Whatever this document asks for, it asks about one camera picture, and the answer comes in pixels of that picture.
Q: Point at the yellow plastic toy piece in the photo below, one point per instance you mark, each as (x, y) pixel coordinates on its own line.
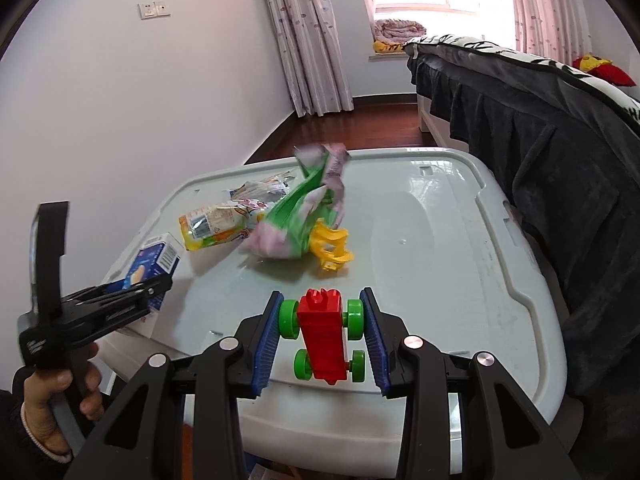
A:
(325, 232)

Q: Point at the person's left forearm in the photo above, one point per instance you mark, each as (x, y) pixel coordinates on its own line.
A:
(15, 440)

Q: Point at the yellow foil snack bag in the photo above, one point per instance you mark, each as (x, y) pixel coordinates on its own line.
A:
(215, 225)

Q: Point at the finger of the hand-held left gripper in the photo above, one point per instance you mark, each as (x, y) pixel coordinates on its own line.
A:
(115, 295)

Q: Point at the black white patterned bedspread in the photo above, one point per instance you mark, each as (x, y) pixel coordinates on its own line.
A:
(500, 52)

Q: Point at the green pink plastic bag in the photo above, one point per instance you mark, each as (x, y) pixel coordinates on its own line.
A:
(290, 215)

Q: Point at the folded pink quilt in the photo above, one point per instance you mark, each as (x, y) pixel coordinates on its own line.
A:
(400, 30)

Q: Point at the white wall socket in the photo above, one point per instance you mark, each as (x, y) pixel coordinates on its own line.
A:
(162, 8)
(146, 10)

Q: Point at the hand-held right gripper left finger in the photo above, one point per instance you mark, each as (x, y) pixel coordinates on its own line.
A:
(265, 345)

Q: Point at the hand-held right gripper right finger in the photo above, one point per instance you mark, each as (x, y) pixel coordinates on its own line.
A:
(376, 345)

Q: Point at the red pillow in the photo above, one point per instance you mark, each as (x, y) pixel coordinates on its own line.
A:
(602, 69)

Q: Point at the white bed frame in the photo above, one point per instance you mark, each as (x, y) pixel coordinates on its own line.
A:
(435, 125)

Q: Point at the red toy car green wheels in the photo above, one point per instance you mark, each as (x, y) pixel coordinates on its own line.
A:
(322, 330)

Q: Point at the white flat wrapper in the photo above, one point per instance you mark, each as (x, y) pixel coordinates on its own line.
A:
(260, 189)

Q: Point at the yellow striped cloth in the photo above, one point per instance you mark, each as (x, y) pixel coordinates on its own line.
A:
(387, 47)

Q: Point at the person's left hand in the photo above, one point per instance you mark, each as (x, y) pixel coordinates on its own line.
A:
(45, 400)

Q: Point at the pink patterned curtain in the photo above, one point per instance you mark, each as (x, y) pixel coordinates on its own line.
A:
(547, 10)
(310, 35)

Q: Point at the grey storage box lid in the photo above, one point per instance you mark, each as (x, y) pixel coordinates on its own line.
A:
(425, 240)

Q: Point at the small blue carton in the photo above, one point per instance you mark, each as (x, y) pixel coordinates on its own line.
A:
(155, 260)

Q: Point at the white windowsill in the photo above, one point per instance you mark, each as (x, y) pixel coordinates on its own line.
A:
(390, 57)

